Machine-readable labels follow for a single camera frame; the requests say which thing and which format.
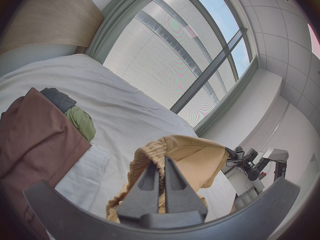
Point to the green garment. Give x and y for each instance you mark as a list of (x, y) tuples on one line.
[(81, 121)]

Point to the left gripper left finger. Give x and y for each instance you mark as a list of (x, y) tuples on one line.
[(142, 196)]

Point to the bed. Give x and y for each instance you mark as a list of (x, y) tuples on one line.
[(112, 104)]

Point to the tan shorts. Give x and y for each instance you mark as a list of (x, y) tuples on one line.
[(195, 159)]

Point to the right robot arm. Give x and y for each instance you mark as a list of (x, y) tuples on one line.
[(277, 155)]

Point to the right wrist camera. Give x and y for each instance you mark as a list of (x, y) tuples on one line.
[(238, 149)]

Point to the pale grey garment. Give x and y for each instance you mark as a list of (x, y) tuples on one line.
[(82, 174)]

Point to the grey-green curtain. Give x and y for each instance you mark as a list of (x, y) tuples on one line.
[(107, 34)]

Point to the brown garment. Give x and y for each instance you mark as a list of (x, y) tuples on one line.
[(32, 139)]

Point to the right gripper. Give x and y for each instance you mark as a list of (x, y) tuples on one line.
[(237, 159)]

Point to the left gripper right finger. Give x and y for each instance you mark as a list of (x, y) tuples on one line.
[(180, 196)]

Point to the black garment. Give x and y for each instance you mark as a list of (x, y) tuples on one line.
[(56, 97)]

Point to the window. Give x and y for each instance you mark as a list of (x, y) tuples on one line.
[(175, 59)]

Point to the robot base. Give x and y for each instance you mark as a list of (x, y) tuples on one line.
[(240, 184)]

